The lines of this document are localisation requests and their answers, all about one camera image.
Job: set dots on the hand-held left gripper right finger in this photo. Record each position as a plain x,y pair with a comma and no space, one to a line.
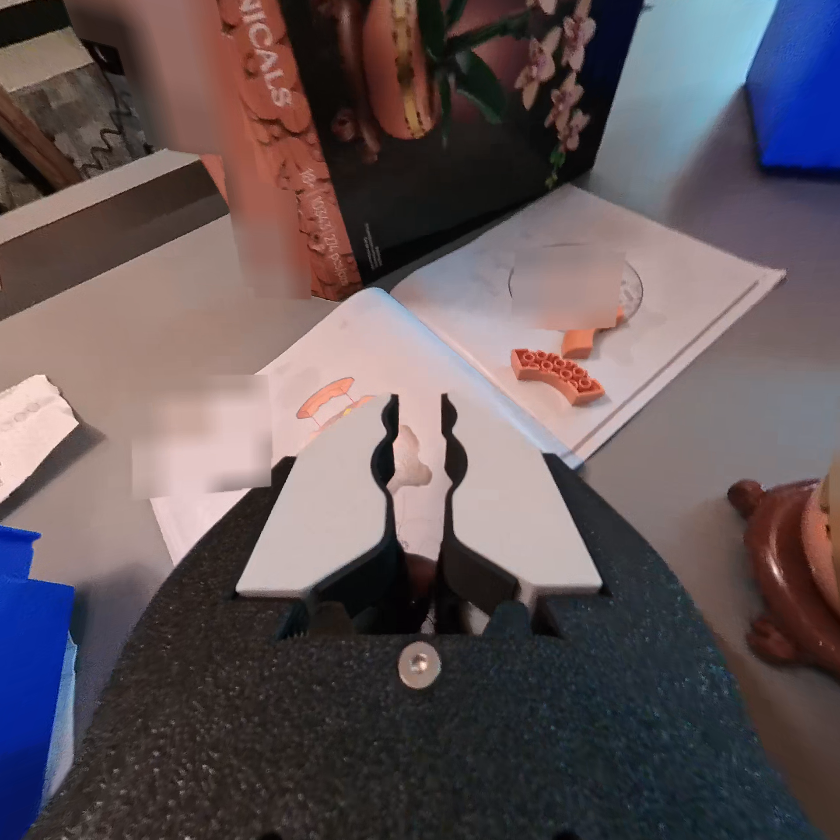
525,525

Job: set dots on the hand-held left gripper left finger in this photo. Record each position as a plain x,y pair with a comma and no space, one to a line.
315,525

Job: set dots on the brick pot model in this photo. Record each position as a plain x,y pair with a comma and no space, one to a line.
788,578

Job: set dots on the blue plastic bin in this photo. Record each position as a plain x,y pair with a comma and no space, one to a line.
33,683
801,79

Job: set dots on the studded orange arc brick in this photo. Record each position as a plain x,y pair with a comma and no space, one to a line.
558,374

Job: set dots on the salmon curved brick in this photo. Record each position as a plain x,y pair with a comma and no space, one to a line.
588,339

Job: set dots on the white instruction booklet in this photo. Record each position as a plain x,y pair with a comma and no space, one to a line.
683,289

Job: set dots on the white paper sheet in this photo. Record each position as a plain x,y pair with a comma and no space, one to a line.
33,427

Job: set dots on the black flower print box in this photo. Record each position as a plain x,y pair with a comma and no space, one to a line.
433,131

